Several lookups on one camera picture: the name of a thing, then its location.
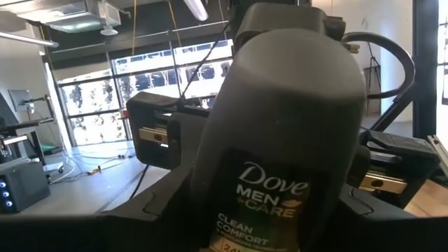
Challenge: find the long work desk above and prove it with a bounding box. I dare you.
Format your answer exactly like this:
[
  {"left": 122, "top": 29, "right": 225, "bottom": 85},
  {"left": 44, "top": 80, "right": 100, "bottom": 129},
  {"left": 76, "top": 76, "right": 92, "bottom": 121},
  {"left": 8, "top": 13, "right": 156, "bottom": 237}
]
[{"left": 0, "top": 117, "right": 56, "bottom": 165}]

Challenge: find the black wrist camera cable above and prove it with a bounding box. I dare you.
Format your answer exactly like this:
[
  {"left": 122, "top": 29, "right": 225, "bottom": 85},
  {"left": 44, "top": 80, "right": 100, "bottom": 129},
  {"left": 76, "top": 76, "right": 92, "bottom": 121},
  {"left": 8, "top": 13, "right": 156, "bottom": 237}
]
[{"left": 341, "top": 31, "right": 417, "bottom": 102}]

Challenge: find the rectangular metal air duct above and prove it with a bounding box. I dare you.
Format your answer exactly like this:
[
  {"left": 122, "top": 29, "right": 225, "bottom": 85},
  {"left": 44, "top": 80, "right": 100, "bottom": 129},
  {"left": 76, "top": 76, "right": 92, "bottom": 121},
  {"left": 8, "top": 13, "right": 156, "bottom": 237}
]
[{"left": 17, "top": 0, "right": 123, "bottom": 35}]

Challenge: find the white ceiling lamp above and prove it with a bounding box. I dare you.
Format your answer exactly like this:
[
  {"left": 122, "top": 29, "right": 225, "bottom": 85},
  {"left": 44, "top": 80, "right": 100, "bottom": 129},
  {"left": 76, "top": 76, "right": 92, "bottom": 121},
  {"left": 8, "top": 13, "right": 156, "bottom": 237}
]
[{"left": 99, "top": 24, "right": 119, "bottom": 37}]

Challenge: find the grey ceiling pipe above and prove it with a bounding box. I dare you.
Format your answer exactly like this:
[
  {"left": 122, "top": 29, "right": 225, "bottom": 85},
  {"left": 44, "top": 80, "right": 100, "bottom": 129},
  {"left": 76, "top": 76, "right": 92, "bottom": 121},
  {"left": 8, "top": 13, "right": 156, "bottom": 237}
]
[{"left": 0, "top": 30, "right": 60, "bottom": 49}]

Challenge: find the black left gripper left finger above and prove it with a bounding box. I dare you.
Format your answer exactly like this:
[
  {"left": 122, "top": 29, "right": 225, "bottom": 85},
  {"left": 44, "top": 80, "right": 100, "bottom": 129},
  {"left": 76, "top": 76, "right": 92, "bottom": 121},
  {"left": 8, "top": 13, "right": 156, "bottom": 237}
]
[{"left": 0, "top": 164, "right": 199, "bottom": 252}]

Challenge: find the black tripod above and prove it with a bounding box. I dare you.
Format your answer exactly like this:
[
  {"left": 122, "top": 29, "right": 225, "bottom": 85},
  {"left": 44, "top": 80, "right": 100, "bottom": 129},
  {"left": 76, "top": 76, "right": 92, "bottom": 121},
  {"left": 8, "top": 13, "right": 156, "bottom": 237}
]
[{"left": 363, "top": 41, "right": 382, "bottom": 116}]

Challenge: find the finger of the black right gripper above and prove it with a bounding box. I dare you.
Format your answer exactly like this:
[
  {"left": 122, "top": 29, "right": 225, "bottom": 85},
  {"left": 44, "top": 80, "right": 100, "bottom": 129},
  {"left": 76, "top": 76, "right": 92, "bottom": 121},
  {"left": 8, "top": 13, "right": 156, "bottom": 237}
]
[
  {"left": 346, "top": 143, "right": 372, "bottom": 188},
  {"left": 167, "top": 111, "right": 211, "bottom": 171}
]

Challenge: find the grey Dove deodorant stick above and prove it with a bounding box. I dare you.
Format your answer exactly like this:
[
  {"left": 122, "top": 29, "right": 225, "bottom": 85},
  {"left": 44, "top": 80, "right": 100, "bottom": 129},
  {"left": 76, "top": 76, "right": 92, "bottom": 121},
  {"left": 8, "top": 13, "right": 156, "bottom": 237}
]
[{"left": 188, "top": 27, "right": 368, "bottom": 252}]

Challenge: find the yellow hanging cord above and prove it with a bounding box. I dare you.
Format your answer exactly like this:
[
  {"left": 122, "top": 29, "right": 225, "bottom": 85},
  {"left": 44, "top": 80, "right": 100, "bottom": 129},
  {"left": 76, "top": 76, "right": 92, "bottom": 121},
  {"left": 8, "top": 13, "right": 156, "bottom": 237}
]
[{"left": 130, "top": 0, "right": 138, "bottom": 48}]

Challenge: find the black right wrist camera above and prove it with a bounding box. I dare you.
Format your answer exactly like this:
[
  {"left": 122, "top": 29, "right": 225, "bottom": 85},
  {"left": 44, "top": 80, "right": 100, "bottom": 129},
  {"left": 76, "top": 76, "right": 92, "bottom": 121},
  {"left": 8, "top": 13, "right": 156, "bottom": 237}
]
[{"left": 229, "top": 0, "right": 348, "bottom": 52}]

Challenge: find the white round ceiling duct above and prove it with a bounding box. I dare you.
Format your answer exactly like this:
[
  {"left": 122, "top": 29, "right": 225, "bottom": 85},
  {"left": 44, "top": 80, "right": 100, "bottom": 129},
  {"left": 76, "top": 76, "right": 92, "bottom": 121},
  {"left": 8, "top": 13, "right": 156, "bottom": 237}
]
[{"left": 182, "top": 0, "right": 210, "bottom": 22}]

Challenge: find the grey desk monitor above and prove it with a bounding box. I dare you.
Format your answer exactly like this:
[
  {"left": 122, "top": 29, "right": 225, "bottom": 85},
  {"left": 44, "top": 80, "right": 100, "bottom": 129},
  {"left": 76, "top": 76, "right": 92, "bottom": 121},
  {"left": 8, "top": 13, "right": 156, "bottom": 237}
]
[{"left": 8, "top": 89, "right": 35, "bottom": 113}]

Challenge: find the large glass window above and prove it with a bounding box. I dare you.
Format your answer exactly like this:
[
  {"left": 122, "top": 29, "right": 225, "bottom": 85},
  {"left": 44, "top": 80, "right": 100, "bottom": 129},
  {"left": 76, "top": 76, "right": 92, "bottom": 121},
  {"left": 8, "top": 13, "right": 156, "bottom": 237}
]
[{"left": 57, "top": 38, "right": 235, "bottom": 147}]

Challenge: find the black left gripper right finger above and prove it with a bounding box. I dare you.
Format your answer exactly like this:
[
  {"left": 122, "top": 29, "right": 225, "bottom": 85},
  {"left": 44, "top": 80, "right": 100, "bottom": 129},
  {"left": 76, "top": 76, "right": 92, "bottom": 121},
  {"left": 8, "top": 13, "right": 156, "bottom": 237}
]
[{"left": 314, "top": 182, "right": 448, "bottom": 252}]

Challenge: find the black hanging cable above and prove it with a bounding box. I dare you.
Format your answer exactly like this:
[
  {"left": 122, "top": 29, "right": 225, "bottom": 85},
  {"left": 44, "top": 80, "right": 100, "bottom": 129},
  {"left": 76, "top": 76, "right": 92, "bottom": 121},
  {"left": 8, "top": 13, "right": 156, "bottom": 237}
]
[{"left": 129, "top": 20, "right": 232, "bottom": 200}]

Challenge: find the black computer tower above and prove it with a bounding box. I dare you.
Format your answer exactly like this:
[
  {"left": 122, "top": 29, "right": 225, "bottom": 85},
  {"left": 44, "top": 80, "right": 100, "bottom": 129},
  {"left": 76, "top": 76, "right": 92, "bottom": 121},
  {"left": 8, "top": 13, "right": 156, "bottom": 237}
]
[{"left": 0, "top": 159, "right": 51, "bottom": 214}]

